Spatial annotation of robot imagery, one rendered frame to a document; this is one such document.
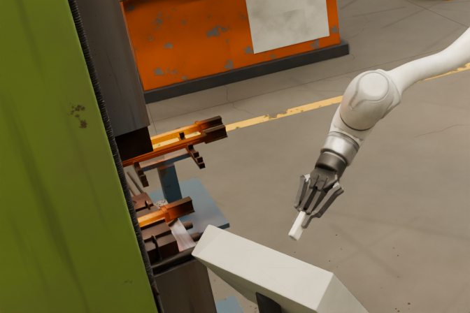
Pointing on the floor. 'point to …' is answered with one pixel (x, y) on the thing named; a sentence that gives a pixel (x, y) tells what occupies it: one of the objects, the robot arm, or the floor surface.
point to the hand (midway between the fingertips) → (298, 226)
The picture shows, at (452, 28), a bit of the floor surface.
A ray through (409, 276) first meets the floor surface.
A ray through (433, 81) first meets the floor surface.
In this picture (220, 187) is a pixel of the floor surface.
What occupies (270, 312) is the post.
